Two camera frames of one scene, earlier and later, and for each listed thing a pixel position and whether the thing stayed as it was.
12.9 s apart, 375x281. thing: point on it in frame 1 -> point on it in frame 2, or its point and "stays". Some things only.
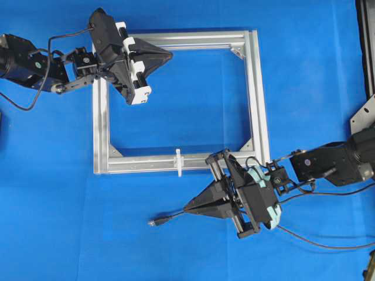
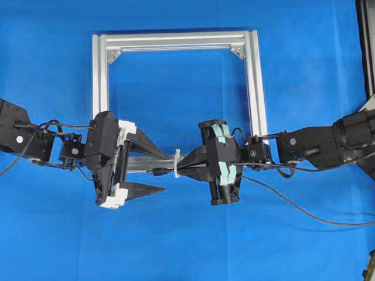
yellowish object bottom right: x=369 y=274 stays
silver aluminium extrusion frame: x=256 y=153 stays
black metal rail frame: x=365 y=10 stays
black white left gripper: x=128 y=74 -> x=105 y=140
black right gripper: x=227 y=170 -> x=222 y=154
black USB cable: x=160 y=220 -> x=163 y=172
